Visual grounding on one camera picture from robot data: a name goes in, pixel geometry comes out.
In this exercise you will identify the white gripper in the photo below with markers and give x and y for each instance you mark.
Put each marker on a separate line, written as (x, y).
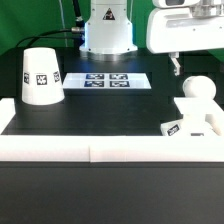
(185, 25)

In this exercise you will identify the white lamp bulb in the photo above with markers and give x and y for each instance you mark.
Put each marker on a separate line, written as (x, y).
(199, 86)

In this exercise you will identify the white lamp base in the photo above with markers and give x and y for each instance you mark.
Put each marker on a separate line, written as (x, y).
(201, 117)

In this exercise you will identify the white lamp shade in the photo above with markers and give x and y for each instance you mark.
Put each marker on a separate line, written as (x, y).
(41, 81)

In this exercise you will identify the white marker plate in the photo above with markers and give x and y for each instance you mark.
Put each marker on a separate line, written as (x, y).
(106, 81)

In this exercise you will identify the white foam fence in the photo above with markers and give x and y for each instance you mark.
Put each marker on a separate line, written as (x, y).
(104, 149)

